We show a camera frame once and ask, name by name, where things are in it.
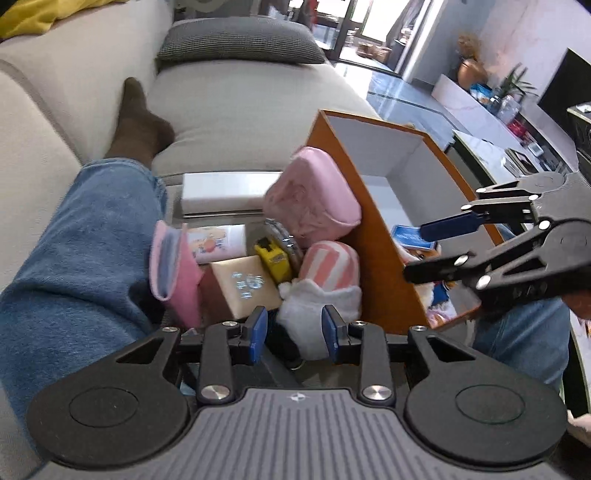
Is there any yellow tape measure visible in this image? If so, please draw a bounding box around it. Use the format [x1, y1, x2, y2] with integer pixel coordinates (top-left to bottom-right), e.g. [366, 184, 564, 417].
[254, 236, 293, 283]

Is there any person's left jeans leg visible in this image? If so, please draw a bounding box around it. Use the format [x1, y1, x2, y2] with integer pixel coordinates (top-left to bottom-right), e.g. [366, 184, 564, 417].
[0, 158, 169, 425]

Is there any white television cabinet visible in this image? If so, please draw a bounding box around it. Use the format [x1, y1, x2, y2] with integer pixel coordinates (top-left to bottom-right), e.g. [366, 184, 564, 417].
[431, 74, 591, 155]

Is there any white floral cream tube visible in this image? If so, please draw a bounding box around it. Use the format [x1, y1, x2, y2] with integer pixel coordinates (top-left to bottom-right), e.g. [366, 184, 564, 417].
[185, 225, 246, 265]

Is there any orange cardboard box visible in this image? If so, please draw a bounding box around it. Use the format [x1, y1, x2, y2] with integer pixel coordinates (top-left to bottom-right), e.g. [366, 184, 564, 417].
[306, 109, 506, 335]

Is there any grey striped cushion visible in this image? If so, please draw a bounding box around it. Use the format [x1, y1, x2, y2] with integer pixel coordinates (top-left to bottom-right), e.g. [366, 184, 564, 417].
[156, 16, 327, 72]

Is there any plush toy with striped outfit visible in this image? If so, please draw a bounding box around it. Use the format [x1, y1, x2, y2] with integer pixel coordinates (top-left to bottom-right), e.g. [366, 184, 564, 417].
[265, 241, 362, 370]

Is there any yellow cloth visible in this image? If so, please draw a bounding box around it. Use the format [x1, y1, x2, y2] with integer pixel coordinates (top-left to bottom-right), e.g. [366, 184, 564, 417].
[0, 0, 98, 40]

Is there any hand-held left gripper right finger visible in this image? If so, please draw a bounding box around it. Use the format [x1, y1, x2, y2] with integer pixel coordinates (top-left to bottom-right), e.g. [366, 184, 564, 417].
[322, 305, 476, 407]

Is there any tan square jewelry pouch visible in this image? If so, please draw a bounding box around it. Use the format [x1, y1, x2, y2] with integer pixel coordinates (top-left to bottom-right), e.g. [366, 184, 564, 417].
[210, 255, 283, 320]

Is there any white glasses case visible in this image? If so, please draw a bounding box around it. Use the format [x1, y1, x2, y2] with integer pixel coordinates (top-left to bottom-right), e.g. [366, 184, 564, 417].
[181, 172, 283, 217]

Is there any black television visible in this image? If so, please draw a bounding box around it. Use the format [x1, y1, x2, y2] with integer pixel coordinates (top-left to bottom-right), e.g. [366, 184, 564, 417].
[538, 48, 591, 134]

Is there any pink and blue felt pouch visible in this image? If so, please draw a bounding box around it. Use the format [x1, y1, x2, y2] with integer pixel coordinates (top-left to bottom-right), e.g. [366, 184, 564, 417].
[148, 220, 204, 328]

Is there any round pink compact mirror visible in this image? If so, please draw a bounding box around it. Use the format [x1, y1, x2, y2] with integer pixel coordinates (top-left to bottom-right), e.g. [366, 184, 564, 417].
[264, 220, 305, 266]

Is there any green potted plant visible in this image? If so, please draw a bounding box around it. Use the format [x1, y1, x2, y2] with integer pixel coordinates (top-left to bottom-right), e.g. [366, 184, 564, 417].
[496, 65, 539, 109]

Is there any pink fabric pouch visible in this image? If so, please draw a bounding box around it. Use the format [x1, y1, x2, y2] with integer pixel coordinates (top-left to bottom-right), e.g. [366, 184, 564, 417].
[263, 147, 362, 248]

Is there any copper vase with dried flowers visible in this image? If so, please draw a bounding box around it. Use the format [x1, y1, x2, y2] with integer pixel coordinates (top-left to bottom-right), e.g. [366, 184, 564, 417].
[456, 33, 489, 90]

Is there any person's right jeans leg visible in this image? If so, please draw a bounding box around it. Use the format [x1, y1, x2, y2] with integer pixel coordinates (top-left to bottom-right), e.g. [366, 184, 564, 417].
[471, 295, 571, 393]

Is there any blue card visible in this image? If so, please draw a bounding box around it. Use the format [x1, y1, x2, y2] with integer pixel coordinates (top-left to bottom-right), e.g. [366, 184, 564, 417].
[391, 224, 439, 252]

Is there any beige sofa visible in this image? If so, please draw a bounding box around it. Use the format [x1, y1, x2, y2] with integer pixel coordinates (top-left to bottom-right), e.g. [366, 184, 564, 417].
[0, 0, 384, 480]

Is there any marble coffee table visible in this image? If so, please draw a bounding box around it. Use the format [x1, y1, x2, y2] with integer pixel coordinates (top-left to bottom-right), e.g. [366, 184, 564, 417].
[450, 129, 591, 222]

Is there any person's brown sock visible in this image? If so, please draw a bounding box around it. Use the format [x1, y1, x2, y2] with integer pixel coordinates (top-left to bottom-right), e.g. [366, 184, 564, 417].
[104, 77, 176, 169]

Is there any person's jeans leg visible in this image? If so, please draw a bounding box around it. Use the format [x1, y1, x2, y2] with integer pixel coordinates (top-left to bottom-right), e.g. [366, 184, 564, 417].
[0, 158, 169, 425]
[471, 295, 571, 393]

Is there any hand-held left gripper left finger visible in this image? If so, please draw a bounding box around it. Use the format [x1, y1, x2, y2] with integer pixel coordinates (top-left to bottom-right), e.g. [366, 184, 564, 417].
[115, 307, 269, 407]

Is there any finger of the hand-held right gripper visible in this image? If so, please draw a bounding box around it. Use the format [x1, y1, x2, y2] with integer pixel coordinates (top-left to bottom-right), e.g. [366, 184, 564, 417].
[403, 219, 561, 310]
[418, 173, 568, 241]

